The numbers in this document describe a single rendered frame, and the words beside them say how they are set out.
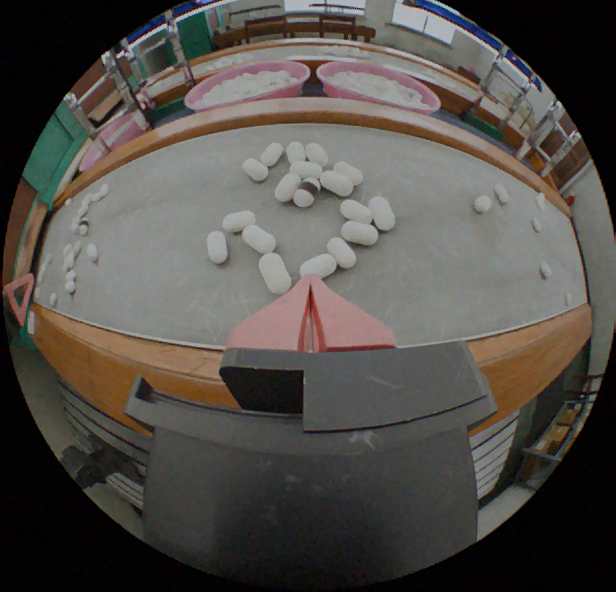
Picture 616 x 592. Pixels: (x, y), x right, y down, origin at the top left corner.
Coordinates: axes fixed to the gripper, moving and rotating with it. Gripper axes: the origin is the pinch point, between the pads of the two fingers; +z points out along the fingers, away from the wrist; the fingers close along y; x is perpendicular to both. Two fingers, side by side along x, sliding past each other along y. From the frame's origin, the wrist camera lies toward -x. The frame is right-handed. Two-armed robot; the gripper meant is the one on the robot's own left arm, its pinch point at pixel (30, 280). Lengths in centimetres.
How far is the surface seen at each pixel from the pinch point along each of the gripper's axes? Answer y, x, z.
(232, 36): 44, -166, 226
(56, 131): 47, -41, 32
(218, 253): -33.4, 4.5, 10.2
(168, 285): -26.7, 7.6, 9.3
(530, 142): -91, -19, 26
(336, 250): -44.1, 4.5, 10.5
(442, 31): -323, -383, 390
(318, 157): -42.7, -3.0, 18.9
